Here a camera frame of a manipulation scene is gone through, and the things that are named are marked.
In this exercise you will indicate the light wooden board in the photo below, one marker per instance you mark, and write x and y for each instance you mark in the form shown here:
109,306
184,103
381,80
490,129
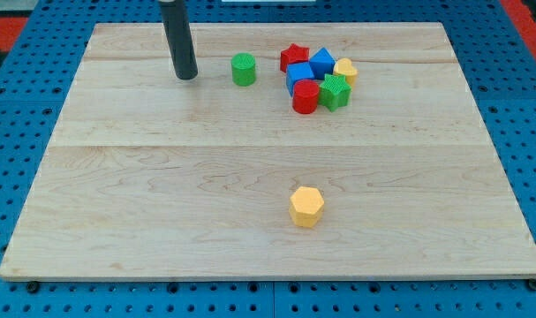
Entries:
147,177

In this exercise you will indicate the yellow heart block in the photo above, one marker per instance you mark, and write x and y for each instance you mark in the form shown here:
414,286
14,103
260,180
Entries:
345,67

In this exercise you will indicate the green cylinder block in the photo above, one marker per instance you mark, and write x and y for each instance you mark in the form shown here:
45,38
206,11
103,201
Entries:
243,69

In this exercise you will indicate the blue pentagon block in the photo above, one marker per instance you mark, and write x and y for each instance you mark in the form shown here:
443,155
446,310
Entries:
322,63

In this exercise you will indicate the red star block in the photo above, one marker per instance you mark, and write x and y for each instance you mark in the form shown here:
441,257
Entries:
292,55

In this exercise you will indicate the blue cube block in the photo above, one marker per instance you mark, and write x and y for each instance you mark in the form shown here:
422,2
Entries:
296,72

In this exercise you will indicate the green star block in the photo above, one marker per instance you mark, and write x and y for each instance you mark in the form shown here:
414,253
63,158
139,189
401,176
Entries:
334,92

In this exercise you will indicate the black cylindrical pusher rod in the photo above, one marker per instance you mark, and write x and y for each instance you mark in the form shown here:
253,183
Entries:
178,34

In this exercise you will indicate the yellow hexagon block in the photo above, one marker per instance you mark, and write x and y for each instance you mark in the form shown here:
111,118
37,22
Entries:
306,206

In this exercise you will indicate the red cylinder block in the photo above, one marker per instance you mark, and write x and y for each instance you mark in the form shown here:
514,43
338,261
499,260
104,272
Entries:
305,96

